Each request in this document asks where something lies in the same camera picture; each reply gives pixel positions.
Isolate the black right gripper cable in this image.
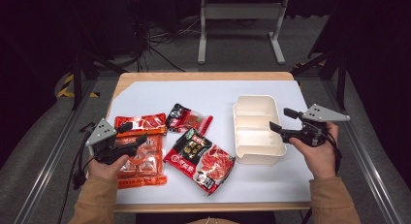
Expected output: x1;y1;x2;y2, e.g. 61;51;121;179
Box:
300;133;343;224

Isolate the person's left hand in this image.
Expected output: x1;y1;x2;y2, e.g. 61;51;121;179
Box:
86;153;131;181

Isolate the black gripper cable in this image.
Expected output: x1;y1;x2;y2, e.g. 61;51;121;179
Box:
300;133;343;224
57;121;97;224

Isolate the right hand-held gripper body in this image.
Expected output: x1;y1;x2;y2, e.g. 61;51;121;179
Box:
280;103;351;148

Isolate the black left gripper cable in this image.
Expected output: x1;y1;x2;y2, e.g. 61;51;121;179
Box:
57;121;97;224

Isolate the wooden table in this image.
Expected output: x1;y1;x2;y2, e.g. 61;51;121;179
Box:
106;71;316;214

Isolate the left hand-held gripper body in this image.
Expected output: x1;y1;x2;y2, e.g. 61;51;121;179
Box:
84;117;141;166

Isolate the person's right hand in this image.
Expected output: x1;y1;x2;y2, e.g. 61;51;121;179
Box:
288;121;340;181

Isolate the small red black packet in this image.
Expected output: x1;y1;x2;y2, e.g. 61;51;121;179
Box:
165;103;214;137

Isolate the bundle of black floor cables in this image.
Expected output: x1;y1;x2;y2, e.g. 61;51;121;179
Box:
129;0;202;73

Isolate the white divided plastic box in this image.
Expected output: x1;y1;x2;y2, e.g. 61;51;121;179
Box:
232;94;288;166

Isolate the large red black packet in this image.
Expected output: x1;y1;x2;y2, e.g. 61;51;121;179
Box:
163;127;237;196

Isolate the white metal stand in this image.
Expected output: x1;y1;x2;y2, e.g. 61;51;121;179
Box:
197;0;290;66

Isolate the white table mat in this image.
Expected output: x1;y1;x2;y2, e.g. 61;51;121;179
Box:
106;80;315;206

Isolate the yellow black hazard tape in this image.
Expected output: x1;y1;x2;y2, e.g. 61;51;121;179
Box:
55;73;101;99

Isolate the aluminium rail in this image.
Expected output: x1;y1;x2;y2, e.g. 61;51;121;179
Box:
13;78;99;224
322;78;405;224

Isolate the orange packet of cubes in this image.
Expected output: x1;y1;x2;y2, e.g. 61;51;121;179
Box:
113;112;169;190

